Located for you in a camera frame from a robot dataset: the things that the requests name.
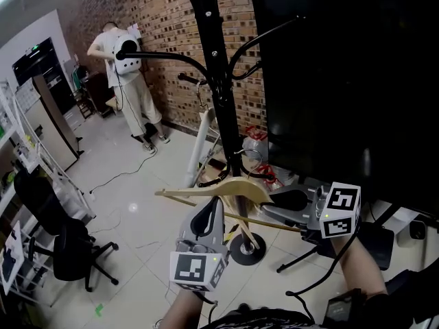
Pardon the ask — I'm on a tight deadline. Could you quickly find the white metal shelf rack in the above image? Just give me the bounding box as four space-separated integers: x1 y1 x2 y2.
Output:
0 79 97 304

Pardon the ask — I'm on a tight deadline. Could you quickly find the person's left forearm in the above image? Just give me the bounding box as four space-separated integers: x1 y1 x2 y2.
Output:
159 288 206 329

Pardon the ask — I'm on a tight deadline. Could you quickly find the thin black floor cable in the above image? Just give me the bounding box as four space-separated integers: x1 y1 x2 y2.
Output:
88 142 158 195

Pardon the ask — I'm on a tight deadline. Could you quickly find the dark wooden desk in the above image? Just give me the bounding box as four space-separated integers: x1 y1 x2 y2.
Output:
84 72 116 118

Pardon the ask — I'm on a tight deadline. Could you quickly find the yellow black striped strip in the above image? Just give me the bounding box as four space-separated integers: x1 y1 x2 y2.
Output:
224 223 241 246

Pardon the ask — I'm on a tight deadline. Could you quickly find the white printed board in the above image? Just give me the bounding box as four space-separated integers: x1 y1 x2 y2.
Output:
0 219 25 296

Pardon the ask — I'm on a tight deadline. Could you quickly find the large black screen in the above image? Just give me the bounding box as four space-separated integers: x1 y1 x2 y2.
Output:
248 0 439 219

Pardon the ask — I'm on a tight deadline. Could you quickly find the black metal coat rack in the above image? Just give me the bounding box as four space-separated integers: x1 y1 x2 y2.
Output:
115 0 306 267

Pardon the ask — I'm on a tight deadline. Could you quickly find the black office chair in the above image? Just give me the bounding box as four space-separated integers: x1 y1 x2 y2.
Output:
13 169 120 293

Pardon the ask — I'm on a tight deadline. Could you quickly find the person's right forearm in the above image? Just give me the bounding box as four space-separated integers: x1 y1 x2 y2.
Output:
331 233 389 298

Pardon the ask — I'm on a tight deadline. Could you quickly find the black screen stand leg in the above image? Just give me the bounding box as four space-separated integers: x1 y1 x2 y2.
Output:
276 245 323 274

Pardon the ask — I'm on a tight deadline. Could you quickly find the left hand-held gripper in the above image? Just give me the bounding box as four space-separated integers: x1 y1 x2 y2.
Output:
169 196 230 293

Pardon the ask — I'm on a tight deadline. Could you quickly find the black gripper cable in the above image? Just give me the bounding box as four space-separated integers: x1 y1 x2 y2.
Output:
190 288 220 325
285 231 359 324

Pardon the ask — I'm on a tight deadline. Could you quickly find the black box device on body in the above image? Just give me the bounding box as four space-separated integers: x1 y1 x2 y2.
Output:
324 288 368 326

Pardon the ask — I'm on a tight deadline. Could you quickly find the clear plastic bag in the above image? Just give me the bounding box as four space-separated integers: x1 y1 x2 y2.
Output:
241 137 270 166

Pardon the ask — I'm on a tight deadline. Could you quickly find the red wire frame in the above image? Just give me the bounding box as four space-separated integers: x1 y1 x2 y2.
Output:
245 125 268 142
257 164 285 190

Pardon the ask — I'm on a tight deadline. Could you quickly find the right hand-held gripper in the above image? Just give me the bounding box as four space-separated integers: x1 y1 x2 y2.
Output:
260 182 363 241

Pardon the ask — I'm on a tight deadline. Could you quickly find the small wooden stool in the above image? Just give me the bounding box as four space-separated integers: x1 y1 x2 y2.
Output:
105 96 120 117

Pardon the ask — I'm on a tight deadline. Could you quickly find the white rolled tube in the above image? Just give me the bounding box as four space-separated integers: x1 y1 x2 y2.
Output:
184 108 217 188

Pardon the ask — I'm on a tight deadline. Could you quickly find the person's black shirt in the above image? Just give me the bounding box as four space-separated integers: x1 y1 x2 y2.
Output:
202 303 323 329

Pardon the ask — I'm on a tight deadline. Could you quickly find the pale wooden clothes hanger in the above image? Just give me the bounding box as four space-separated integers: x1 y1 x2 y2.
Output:
154 149 302 253

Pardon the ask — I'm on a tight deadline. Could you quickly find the black flat box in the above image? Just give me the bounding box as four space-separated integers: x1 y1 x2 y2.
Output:
356 221 395 272

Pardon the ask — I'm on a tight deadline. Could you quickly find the black tall cabinet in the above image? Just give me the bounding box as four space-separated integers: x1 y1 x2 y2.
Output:
12 38 78 116

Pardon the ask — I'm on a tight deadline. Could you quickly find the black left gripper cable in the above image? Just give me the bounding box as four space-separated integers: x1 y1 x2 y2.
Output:
190 288 220 325

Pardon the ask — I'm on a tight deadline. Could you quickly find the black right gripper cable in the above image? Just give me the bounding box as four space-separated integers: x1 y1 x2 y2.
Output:
285 231 359 324

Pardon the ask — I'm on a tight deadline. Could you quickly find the grey metal cabinet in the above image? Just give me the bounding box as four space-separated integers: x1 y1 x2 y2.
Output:
23 75 85 173

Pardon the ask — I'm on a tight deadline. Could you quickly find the white calendar sheet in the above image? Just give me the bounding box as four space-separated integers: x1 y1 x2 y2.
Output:
15 80 41 112

